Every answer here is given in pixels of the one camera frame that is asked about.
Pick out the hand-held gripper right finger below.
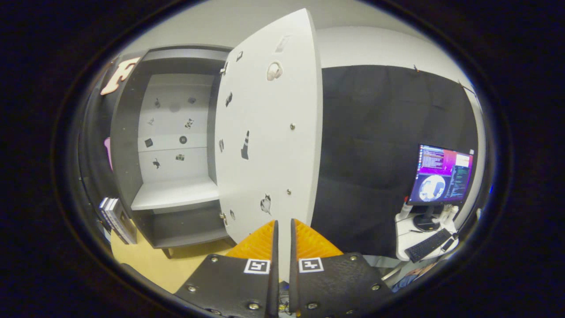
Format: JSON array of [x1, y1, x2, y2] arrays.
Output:
[[289, 218, 394, 318]]

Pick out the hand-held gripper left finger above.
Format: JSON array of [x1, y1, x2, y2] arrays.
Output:
[[174, 220, 279, 318]]

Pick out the white cabinet door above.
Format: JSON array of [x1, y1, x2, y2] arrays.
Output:
[[215, 8, 323, 283]]

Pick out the small white side table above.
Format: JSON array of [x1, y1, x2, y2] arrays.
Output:
[[394, 212, 460, 262]]

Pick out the black keyboard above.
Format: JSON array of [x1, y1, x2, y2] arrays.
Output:
[[404, 228, 453, 263]]

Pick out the white cabinet shelf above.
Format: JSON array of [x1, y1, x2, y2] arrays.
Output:
[[131, 177, 220, 211]]

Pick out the upright grey book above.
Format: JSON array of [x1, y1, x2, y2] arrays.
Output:
[[108, 199, 137, 245], [98, 197, 116, 232]]

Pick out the black backdrop cloth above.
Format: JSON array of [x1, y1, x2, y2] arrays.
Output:
[[79, 55, 479, 259]]

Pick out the computer monitor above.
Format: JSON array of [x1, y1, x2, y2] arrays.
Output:
[[407, 144, 475, 232]]

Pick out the grey cabinet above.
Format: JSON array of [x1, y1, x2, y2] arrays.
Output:
[[110, 44, 235, 259]]

